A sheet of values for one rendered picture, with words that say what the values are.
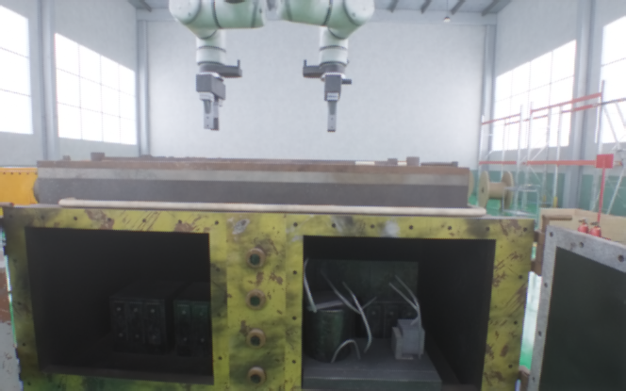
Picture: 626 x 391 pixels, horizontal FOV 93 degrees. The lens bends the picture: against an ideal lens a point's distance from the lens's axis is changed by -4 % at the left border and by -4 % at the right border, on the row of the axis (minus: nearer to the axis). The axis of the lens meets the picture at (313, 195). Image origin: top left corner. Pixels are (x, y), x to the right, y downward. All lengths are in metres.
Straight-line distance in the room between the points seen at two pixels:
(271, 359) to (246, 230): 0.37
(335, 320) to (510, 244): 0.53
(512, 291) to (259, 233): 0.70
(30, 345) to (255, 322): 0.70
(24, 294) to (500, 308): 1.35
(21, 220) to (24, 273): 0.16
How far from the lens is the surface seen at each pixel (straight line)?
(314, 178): 0.89
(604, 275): 0.83
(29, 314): 1.26
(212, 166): 0.94
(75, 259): 1.37
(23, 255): 1.21
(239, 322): 0.95
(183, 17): 0.94
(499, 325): 1.04
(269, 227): 0.84
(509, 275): 0.99
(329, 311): 0.99
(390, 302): 1.20
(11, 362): 0.62
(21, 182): 4.92
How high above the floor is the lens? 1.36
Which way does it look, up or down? 6 degrees down
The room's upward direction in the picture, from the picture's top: 1 degrees clockwise
